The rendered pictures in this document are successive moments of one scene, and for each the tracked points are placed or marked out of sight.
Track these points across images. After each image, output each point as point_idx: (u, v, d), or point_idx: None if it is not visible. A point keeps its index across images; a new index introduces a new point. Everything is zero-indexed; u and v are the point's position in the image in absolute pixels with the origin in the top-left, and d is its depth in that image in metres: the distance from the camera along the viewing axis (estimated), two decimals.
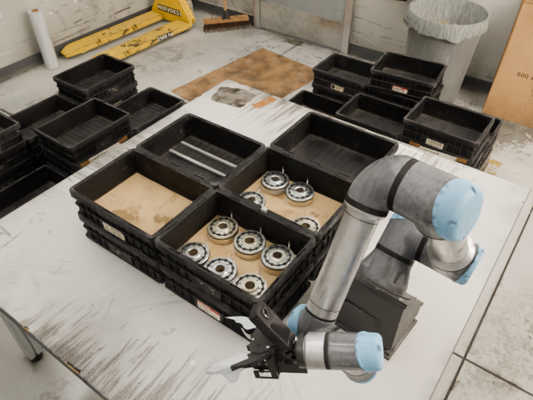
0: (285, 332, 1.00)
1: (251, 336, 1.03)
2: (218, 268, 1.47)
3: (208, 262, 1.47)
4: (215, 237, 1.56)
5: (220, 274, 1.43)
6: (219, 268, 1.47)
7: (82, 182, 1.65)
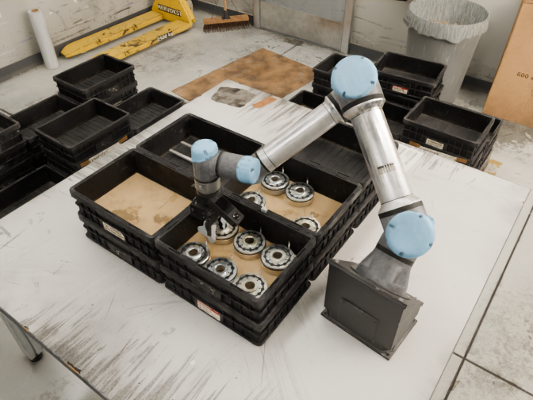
0: (220, 201, 1.45)
1: (216, 220, 1.51)
2: (218, 268, 1.47)
3: (208, 262, 1.48)
4: (215, 237, 1.56)
5: (220, 274, 1.43)
6: (219, 268, 1.47)
7: (82, 182, 1.65)
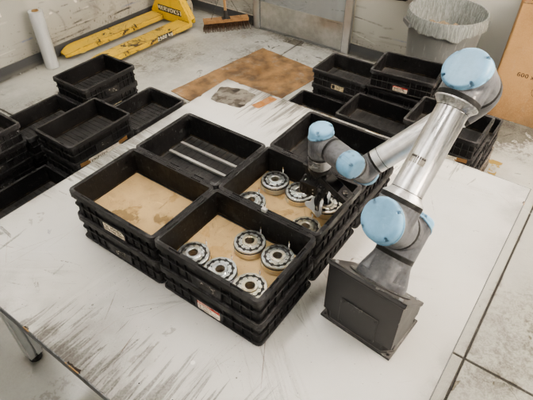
0: (330, 179, 1.53)
1: (324, 196, 1.59)
2: (218, 268, 1.47)
3: (208, 262, 1.48)
4: (320, 211, 1.64)
5: (220, 274, 1.43)
6: (219, 268, 1.47)
7: (82, 182, 1.65)
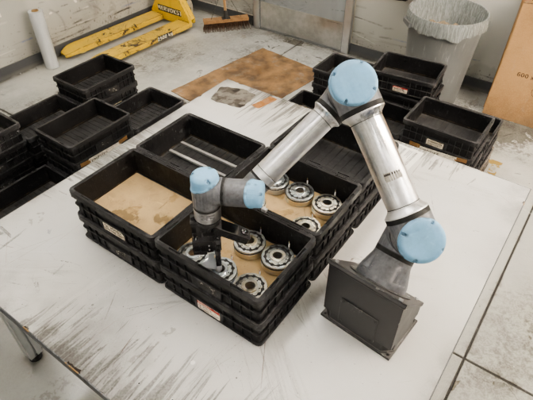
0: (224, 225, 1.37)
1: (220, 247, 1.42)
2: None
3: None
4: (320, 212, 1.64)
5: (220, 274, 1.43)
6: None
7: (82, 182, 1.65)
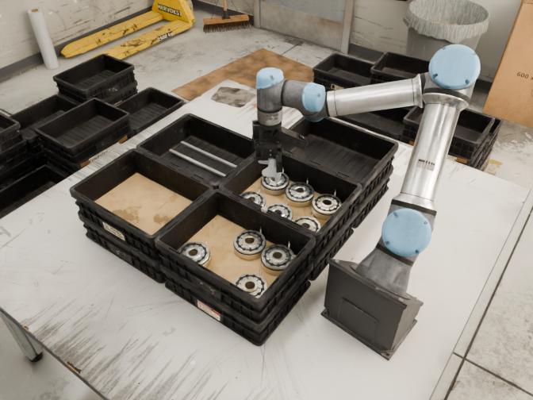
0: (284, 130, 1.46)
1: None
2: (275, 213, 1.65)
3: (266, 208, 1.66)
4: (320, 212, 1.64)
5: None
6: (276, 213, 1.66)
7: (82, 182, 1.65)
